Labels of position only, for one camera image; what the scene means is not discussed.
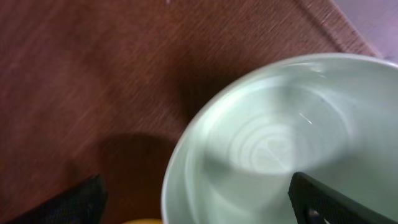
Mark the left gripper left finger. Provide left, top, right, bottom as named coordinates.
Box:
left=6, top=175, right=108, bottom=224

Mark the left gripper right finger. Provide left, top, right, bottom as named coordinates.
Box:
left=288, top=172, right=397, bottom=224

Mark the yellow small bowl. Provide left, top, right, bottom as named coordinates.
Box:
left=122, top=218, right=163, bottom=224

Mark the green small bowl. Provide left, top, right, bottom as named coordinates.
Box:
left=161, top=54, right=397, bottom=223

